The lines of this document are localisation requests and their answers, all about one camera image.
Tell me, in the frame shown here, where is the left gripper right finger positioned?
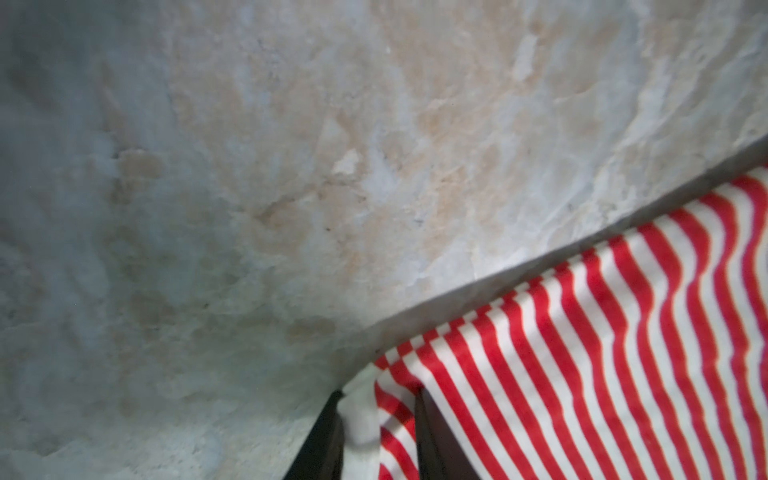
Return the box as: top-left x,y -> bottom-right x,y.
415,389 -> 479,480

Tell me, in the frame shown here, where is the red white striped tank top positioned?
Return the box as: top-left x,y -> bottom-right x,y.
338,166 -> 767,479

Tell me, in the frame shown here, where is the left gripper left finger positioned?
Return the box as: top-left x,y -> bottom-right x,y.
284,390 -> 344,480

